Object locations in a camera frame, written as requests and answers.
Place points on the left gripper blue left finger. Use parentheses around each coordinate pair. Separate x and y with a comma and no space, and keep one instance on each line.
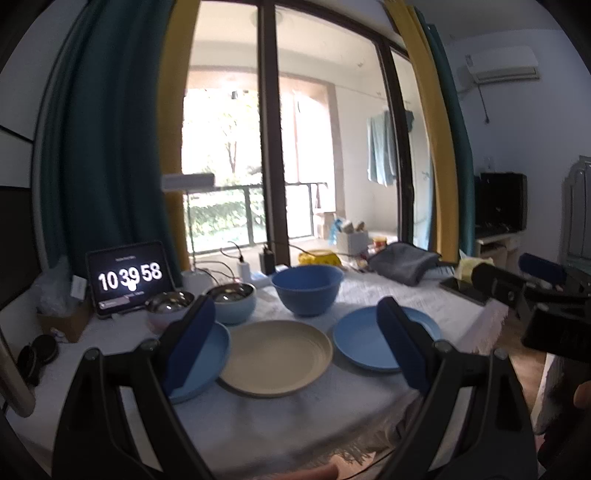
(183,341)

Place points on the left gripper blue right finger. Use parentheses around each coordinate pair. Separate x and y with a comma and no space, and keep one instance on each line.
(409,342)

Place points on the blue plate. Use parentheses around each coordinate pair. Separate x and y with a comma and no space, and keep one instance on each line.
(358,337)
(209,364)

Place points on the pink steel bowl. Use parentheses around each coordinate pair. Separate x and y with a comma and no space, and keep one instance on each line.
(166,308)

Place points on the light blue steel bowl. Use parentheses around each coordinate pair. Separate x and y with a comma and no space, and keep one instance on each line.
(234,302)

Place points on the beige plate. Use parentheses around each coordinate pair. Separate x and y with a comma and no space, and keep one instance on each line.
(276,358)

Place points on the large blue bowl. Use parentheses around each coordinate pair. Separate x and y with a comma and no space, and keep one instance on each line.
(308,290)

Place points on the person's hand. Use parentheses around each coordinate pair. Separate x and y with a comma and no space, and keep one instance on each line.
(325,472)

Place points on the black smartphone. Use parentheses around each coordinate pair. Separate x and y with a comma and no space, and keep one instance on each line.
(464,290)

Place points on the grey folded towel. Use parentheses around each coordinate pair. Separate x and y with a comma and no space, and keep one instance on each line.
(403,263)

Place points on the white phone charger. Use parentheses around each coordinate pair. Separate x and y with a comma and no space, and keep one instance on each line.
(244,273)

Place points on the white power strip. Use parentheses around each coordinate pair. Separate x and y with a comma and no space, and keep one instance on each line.
(259,280)

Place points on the black tablet showing clock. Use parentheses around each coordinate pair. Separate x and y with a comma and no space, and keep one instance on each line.
(124,278)

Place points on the yellow tissue pack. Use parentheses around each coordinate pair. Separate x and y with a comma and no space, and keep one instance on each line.
(466,266)

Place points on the white lace tablecloth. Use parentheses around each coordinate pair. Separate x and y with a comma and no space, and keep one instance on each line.
(241,437)

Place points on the black power adapter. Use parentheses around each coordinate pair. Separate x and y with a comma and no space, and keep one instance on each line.
(266,261)

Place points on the red yellow jar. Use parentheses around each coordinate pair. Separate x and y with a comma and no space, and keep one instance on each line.
(380,242)

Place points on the black monitor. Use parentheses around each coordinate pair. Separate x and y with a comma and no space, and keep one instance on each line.
(501,203)

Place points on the teal curtain right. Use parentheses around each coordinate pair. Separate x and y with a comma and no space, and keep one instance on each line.
(461,142)

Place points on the teal curtain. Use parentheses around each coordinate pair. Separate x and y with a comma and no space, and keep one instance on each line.
(461,142)
(96,177)

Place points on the cardboard box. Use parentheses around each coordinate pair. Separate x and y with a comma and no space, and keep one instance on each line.
(69,328)

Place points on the white storage basket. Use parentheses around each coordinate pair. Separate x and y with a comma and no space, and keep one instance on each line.
(352,244)

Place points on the yellow wet wipes pack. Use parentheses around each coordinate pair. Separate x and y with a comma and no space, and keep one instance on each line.
(319,257)

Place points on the yellow curtain right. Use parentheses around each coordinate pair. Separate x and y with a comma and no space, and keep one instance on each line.
(438,127)

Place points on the yellow curtain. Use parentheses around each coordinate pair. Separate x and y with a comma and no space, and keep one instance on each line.
(173,71)
(438,127)

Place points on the steel thermos bottle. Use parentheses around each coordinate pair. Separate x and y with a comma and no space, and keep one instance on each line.
(13,388)

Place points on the hanging blue clothes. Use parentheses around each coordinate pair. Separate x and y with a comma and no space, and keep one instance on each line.
(382,161)

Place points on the yellow curtain left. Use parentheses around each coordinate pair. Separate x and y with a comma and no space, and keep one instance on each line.
(173,71)

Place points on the teal curtain left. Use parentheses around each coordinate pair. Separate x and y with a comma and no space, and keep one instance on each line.
(96,177)

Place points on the white air conditioner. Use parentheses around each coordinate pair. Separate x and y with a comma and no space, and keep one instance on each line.
(516,63)

